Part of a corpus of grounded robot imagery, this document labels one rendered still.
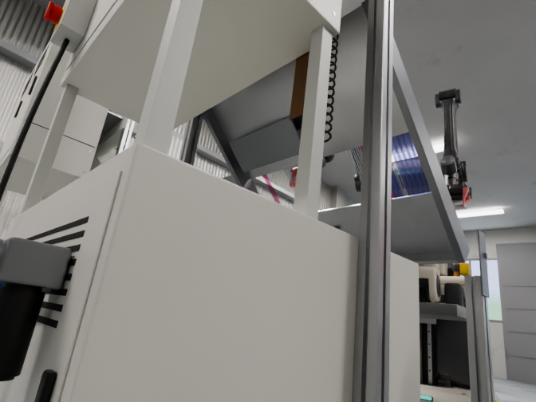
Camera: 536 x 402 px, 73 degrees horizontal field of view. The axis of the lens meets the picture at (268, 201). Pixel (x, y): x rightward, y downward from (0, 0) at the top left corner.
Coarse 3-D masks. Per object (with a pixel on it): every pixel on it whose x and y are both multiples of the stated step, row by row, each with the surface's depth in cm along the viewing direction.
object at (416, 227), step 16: (336, 208) 120; (352, 208) 116; (400, 208) 106; (416, 208) 103; (432, 208) 100; (336, 224) 123; (352, 224) 119; (400, 224) 108; (416, 224) 105; (432, 224) 102; (400, 240) 111; (416, 240) 108; (432, 240) 104; (448, 240) 101
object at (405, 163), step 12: (408, 132) 95; (396, 144) 98; (408, 144) 96; (360, 156) 107; (396, 156) 100; (408, 156) 98; (360, 168) 109; (396, 168) 102; (408, 168) 99; (420, 168) 97; (396, 180) 103; (408, 180) 101; (420, 180) 99; (396, 192) 105; (408, 192) 103; (420, 192) 101
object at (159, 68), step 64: (128, 0) 68; (192, 0) 47; (256, 0) 65; (320, 0) 66; (128, 64) 86; (192, 64) 83; (256, 64) 81; (320, 64) 65; (64, 128) 94; (320, 128) 62; (0, 192) 77; (0, 256) 36; (64, 256) 39; (0, 320) 35; (64, 320) 36; (0, 384) 46
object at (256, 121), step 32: (352, 32) 90; (288, 64) 105; (352, 64) 94; (256, 96) 118; (288, 96) 110; (352, 96) 98; (224, 128) 133; (256, 128) 124; (288, 128) 111; (352, 128) 103; (256, 160) 126; (288, 160) 122
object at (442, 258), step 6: (444, 252) 104; (450, 252) 103; (408, 258) 109; (414, 258) 108; (420, 258) 106; (426, 258) 105; (432, 258) 104; (438, 258) 102; (444, 258) 101; (450, 258) 100
